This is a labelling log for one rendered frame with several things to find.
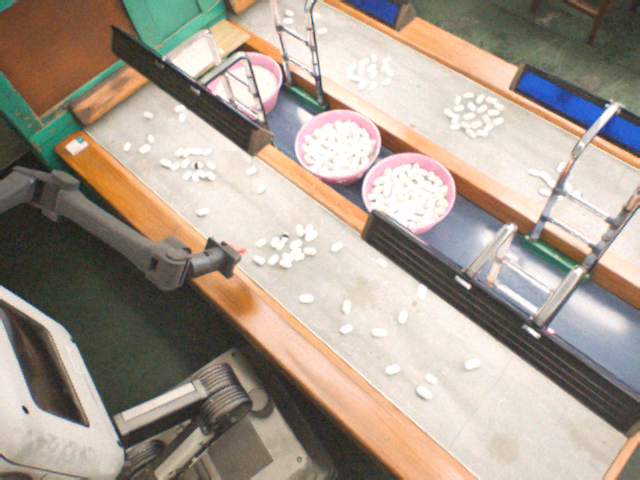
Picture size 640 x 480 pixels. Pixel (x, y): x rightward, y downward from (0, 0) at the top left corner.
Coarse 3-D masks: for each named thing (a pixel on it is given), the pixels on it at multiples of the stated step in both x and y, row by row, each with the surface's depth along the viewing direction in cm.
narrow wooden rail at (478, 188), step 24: (240, 48) 199; (264, 48) 190; (336, 96) 176; (384, 120) 168; (384, 144) 173; (408, 144) 163; (432, 144) 162; (456, 168) 157; (456, 192) 163; (480, 192) 154; (504, 192) 151; (504, 216) 154; (528, 216) 146; (552, 240) 145; (576, 240) 142; (600, 264) 138; (624, 264) 137; (624, 288) 138
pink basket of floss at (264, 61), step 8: (256, 56) 189; (264, 56) 188; (240, 64) 192; (256, 64) 191; (264, 64) 190; (272, 64) 187; (272, 72) 189; (280, 72) 183; (216, 80) 189; (280, 80) 181; (272, 96) 179; (264, 104) 180; (272, 104) 185; (256, 112) 182
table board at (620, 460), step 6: (630, 438) 119; (636, 438) 119; (630, 444) 118; (636, 444) 118; (624, 450) 118; (630, 450) 118; (618, 456) 118; (624, 456) 117; (612, 462) 117; (618, 462) 117; (624, 462) 117; (612, 468) 116; (618, 468) 116; (606, 474) 116; (612, 474) 116
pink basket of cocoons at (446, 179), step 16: (384, 160) 160; (400, 160) 162; (416, 160) 161; (432, 160) 159; (368, 176) 158; (448, 176) 156; (368, 192) 159; (448, 192) 156; (368, 208) 152; (448, 208) 150; (432, 224) 148
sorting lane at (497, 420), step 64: (128, 128) 181; (192, 128) 178; (192, 192) 165; (256, 192) 162; (320, 256) 149; (320, 320) 140; (384, 320) 138; (448, 320) 137; (384, 384) 130; (448, 384) 129; (512, 384) 127; (448, 448) 122; (512, 448) 120; (576, 448) 119
